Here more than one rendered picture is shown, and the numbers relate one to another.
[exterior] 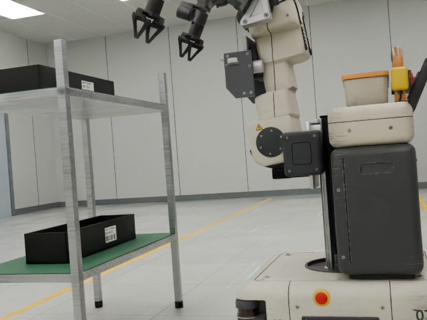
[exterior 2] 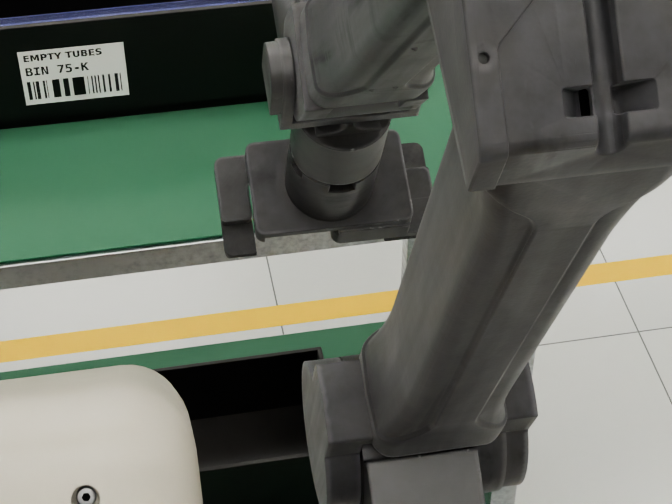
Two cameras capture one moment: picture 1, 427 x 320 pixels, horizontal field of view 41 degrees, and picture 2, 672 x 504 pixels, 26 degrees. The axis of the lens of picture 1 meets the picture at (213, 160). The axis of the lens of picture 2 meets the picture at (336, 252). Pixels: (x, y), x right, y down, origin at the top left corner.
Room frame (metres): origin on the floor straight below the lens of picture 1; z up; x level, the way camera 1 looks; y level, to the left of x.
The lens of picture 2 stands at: (2.04, -0.59, 1.80)
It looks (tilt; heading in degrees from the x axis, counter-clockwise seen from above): 43 degrees down; 63
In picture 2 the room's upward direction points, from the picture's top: straight up
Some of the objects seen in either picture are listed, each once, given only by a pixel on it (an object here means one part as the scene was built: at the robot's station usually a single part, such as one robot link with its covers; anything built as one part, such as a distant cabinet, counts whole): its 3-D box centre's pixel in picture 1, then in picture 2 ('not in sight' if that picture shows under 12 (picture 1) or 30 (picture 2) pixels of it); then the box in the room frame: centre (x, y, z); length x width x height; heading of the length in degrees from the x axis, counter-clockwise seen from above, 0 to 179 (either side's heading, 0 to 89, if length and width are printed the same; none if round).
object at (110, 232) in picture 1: (86, 236); (103, 459); (2.31, 0.54, 0.41); 0.57 x 0.17 x 0.11; 163
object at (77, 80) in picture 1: (63, 89); (17, 27); (2.31, 0.59, 1.01); 0.57 x 0.17 x 0.11; 163
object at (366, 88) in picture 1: (366, 93); not in sight; (1.96, -0.54, 0.87); 0.23 x 0.15 x 0.11; 162
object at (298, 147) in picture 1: (287, 154); not in sight; (1.99, -0.26, 0.68); 0.28 x 0.27 x 0.25; 162
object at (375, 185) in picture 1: (366, 175); not in sight; (1.97, -0.52, 0.59); 0.55 x 0.34 x 0.83; 162
